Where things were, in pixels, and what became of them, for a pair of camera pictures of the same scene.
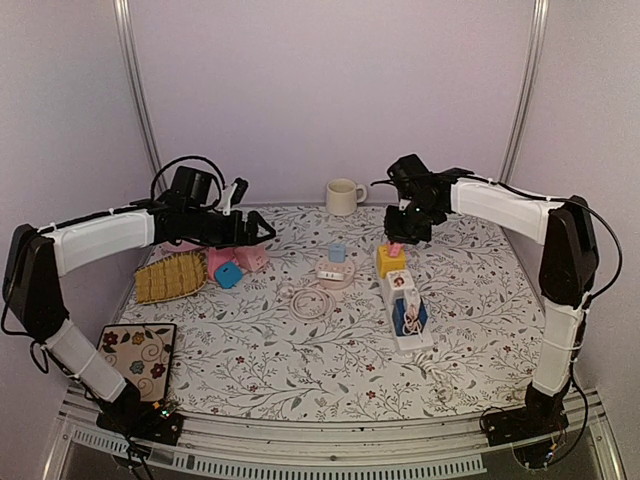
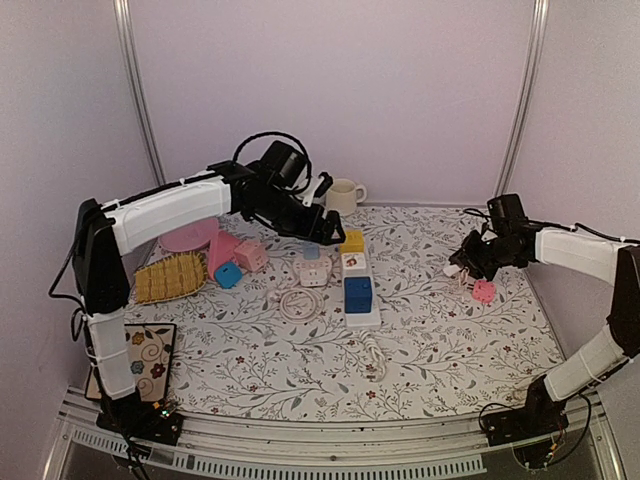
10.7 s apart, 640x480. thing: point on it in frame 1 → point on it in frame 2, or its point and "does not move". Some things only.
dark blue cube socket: (398, 313) → (357, 294)
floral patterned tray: (143, 353) does not move
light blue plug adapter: (337, 253) → (311, 252)
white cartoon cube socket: (400, 279) → (353, 263)
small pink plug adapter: (394, 249) → (484, 291)
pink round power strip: (339, 266) → (305, 264)
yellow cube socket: (388, 262) → (354, 242)
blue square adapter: (228, 274) does not move
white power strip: (404, 342) → (361, 321)
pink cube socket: (252, 257) does not move
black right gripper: (401, 231) → (473, 257)
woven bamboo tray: (171, 276) does not move
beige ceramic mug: (342, 196) does not move
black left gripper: (245, 227) → (310, 221)
